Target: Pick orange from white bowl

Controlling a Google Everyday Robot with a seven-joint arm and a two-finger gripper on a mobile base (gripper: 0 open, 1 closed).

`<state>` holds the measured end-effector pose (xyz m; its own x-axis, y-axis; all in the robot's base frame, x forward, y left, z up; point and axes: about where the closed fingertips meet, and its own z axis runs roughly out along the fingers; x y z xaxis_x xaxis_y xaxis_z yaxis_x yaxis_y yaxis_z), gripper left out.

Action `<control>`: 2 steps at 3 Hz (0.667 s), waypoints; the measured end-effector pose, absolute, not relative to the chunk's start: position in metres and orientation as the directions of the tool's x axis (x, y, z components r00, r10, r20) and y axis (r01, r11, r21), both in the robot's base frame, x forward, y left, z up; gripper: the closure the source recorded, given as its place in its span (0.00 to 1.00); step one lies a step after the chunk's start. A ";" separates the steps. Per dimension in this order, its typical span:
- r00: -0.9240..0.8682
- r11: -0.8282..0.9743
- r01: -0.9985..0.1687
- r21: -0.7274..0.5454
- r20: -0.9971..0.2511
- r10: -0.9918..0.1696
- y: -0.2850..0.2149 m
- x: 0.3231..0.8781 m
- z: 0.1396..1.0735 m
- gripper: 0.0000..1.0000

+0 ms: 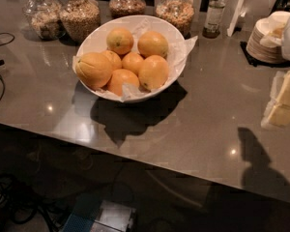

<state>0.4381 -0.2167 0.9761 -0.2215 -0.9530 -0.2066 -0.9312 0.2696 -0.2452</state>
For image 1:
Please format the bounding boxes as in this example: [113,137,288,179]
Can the glass jar of grains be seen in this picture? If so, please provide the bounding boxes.
[109,0,146,18]
[60,0,101,44]
[156,0,194,37]

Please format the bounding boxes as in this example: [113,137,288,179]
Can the front middle orange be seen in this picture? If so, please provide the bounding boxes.
[107,69,140,96]

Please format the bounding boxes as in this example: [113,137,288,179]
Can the small orange behind left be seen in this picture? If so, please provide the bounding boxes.
[102,50,122,70]

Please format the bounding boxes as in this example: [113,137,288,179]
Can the far left glass jar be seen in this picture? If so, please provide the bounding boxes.
[22,0,65,41]

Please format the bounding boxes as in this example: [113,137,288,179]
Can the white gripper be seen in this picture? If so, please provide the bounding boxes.
[261,17,290,129]

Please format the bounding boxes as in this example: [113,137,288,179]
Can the back left orange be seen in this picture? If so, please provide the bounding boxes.
[106,28,134,55]

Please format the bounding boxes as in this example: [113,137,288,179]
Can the front right orange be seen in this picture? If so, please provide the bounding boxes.
[138,55,169,90]

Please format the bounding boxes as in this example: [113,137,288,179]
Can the back right orange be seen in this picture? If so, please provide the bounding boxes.
[137,31,168,58]

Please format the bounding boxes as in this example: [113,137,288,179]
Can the metal box on floor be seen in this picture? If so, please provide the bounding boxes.
[61,200,136,232]

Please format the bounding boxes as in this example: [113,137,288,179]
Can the white ceramic bowl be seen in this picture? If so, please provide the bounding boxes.
[74,14,188,104]

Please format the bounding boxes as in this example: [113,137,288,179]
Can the white paper bowl liner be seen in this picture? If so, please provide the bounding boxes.
[72,17,199,102]

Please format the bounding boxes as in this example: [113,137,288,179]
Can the stack of white plates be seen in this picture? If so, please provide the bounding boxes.
[246,11,290,64]

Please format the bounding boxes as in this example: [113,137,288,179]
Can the centre orange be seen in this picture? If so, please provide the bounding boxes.
[122,52,144,74]

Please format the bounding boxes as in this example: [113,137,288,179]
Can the large front left orange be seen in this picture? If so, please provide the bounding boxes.
[73,52,113,90]

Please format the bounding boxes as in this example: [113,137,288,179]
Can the white card stand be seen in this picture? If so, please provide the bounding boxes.
[227,0,245,37]

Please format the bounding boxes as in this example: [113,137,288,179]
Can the dark glass bottle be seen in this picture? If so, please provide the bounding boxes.
[202,0,226,39]

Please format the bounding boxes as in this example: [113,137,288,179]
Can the black cables on floor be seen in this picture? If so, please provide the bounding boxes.
[0,159,69,232]

